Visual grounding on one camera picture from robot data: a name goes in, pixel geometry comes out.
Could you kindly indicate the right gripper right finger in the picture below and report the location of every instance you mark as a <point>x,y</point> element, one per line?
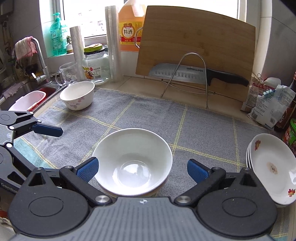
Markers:
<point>229,204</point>

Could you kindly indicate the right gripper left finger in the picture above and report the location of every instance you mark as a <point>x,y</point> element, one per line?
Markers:
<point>51,204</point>

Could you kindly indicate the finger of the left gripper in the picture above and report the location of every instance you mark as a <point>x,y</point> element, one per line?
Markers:
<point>15,168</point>
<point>23,122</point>

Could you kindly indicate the white floral bowl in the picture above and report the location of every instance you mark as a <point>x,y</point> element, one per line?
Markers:
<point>78,96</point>
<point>152,193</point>

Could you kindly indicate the plain white bowl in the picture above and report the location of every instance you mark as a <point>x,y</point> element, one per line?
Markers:
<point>132,161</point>

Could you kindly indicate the lower stacked plates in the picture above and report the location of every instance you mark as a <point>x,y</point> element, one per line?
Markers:
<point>249,159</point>

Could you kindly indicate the steel sink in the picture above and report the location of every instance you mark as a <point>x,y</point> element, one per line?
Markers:
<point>27,87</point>

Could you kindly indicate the red basin in sink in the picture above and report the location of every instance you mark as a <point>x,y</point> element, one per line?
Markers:
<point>38,97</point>

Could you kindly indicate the chrome faucet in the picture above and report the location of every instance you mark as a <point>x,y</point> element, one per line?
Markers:
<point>45,77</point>

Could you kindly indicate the top floral plate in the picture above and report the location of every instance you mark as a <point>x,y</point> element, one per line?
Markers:
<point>275,166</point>

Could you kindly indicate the glass mug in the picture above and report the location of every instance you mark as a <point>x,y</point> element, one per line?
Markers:
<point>67,74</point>

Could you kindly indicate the pink white cloth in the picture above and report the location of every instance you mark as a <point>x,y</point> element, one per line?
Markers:
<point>25,48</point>

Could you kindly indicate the green lid red jar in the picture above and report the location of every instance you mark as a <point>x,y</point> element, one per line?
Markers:
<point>289,137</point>

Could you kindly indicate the small potted plant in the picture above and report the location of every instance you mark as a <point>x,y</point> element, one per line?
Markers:
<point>69,47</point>

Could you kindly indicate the white bag roll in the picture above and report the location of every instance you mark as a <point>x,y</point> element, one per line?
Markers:
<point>78,48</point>

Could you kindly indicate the glass jar green lid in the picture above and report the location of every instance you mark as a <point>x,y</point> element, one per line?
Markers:
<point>95,64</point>

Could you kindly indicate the green dish soap bottle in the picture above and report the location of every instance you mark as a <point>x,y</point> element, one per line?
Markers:
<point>58,32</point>

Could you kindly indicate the white seasoning bag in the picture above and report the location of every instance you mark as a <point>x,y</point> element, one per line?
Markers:
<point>271,105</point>

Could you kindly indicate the plastic wrap roll tall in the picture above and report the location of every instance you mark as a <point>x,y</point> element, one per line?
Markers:
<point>114,53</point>

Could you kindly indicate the red white packet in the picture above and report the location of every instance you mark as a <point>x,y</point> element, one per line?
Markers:
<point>257,88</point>

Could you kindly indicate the orange cooking wine jug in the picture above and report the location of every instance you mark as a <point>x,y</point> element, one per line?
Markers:
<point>131,20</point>

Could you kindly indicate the bamboo cutting board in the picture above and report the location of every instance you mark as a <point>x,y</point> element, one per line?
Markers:
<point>194,37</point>

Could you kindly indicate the metal wire rack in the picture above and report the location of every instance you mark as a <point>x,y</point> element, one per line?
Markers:
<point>178,72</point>

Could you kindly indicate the cleaver knife black handle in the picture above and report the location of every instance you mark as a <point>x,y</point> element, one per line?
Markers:
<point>222,76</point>

